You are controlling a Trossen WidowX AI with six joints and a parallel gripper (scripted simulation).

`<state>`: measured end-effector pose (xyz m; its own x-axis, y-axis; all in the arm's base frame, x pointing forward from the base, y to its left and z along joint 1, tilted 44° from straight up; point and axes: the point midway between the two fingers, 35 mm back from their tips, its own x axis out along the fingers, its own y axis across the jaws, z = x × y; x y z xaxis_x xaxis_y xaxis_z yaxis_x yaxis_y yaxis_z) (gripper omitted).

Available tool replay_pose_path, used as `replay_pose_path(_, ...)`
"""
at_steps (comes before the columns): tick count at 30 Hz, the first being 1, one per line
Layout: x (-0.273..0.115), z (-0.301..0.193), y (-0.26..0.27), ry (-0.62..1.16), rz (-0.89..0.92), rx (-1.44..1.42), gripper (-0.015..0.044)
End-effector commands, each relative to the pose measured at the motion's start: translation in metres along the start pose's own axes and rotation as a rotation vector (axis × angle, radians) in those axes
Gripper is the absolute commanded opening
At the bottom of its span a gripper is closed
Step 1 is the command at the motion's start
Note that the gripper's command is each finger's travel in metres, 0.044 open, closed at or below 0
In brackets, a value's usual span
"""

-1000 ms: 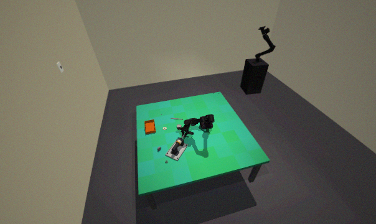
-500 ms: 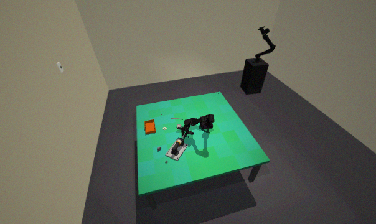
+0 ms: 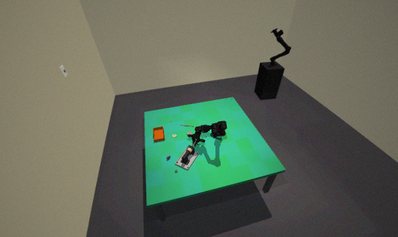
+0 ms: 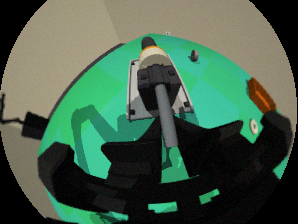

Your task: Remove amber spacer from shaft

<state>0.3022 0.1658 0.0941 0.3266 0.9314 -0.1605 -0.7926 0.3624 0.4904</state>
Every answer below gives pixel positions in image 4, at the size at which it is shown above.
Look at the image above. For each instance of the orange open tray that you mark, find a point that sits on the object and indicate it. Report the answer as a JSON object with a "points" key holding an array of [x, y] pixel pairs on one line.
{"points": [[258, 95]]}

